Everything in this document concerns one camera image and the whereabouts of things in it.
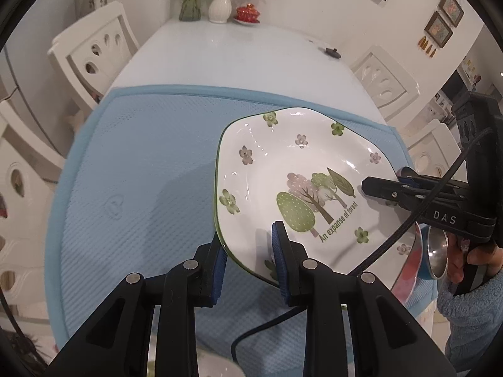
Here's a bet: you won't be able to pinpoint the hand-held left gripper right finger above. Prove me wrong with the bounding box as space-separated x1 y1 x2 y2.
271 221 460 377

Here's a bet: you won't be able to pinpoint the light blue table mat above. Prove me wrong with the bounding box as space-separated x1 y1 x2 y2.
44 84 439 362

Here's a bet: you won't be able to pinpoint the person's right hand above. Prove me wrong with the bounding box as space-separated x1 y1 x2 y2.
446 233 503 284

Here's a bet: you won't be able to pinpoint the white dining chair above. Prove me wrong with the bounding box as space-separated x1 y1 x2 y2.
47 1 141 103
405 120 462 177
350 45 421 122
0 100 67 323

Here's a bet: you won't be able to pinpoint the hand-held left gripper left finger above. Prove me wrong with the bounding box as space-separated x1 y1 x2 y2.
43 233 230 377

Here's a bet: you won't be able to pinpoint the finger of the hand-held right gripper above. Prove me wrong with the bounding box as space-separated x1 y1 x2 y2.
400 174 469 196
361 176 430 215

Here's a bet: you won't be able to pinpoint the large hexagonal tree-print plate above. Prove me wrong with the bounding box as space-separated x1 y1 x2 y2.
214 107 419 289

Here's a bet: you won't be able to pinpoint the red lidded cup with saucer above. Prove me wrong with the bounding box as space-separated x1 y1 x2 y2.
233 3 262 25

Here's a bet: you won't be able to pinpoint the brown wall ornament set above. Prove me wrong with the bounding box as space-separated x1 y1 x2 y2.
418 36 438 59

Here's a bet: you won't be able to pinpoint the small framed wall picture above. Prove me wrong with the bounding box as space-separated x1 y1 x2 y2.
438 0 465 28
424 11 453 49

